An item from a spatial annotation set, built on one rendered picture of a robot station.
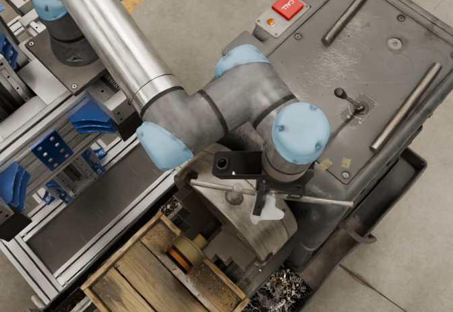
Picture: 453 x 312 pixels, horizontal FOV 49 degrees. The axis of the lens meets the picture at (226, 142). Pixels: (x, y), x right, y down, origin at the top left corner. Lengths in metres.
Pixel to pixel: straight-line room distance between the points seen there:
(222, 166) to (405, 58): 0.62
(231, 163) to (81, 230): 1.47
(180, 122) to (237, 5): 2.29
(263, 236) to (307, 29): 0.53
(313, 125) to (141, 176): 1.65
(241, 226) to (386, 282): 1.38
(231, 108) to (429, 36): 0.78
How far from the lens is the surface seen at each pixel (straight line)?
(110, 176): 2.28
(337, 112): 1.19
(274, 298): 1.76
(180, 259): 1.20
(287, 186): 0.85
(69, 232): 2.26
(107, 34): 0.74
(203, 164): 1.17
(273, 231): 1.16
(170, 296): 1.43
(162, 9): 2.95
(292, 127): 0.65
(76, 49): 1.36
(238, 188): 1.03
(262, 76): 0.70
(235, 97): 0.68
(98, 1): 0.77
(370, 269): 2.40
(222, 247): 1.21
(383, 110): 1.21
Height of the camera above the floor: 2.30
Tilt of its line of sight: 67 degrees down
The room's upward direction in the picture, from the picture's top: 3 degrees counter-clockwise
